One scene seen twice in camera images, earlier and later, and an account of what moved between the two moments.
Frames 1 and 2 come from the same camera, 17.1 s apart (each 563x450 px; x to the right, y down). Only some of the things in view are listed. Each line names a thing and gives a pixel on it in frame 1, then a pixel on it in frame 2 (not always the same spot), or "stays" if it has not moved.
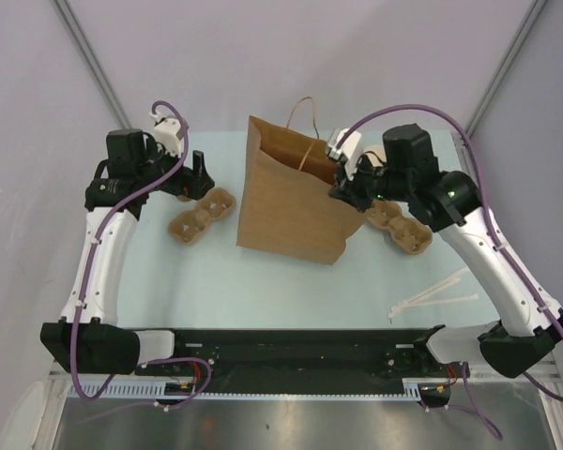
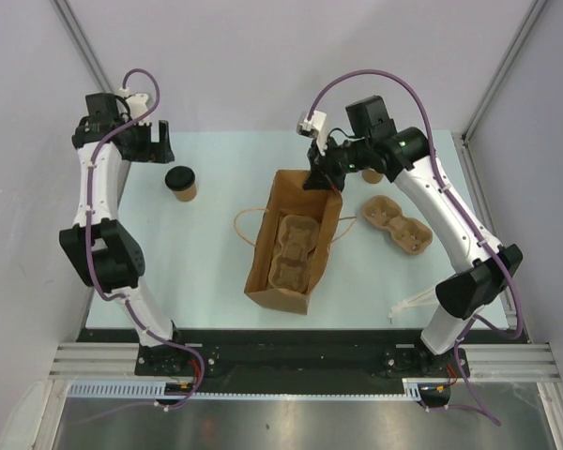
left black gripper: [194, 186] -> [153, 152]
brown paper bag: [285, 207] -> [294, 241]
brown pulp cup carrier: [188, 226] -> [291, 269]
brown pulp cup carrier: [412, 234] stays
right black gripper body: [365, 187] -> [339, 159]
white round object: [22, 426] stays
